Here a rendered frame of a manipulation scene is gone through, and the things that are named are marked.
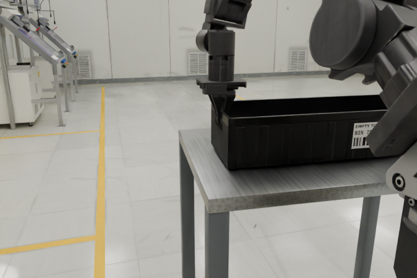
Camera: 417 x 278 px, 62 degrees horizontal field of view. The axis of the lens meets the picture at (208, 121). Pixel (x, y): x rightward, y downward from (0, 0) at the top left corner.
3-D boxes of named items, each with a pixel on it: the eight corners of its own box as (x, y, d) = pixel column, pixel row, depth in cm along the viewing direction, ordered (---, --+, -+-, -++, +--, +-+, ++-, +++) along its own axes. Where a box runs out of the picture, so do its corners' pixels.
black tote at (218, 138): (227, 169, 74) (228, 118, 71) (210, 143, 90) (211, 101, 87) (455, 151, 85) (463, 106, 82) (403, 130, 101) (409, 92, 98)
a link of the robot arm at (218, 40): (214, 26, 71) (239, 26, 72) (203, 26, 77) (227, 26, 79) (213, 61, 72) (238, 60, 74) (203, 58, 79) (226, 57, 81)
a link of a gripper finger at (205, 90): (198, 120, 82) (198, 80, 80) (228, 118, 84) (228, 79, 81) (203, 128, 76) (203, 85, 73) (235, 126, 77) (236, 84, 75)
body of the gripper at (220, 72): (195, 86, 80) (195, 53, 78) (238, 85, 82) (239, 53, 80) (200, 91, 74) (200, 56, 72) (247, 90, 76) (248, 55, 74)
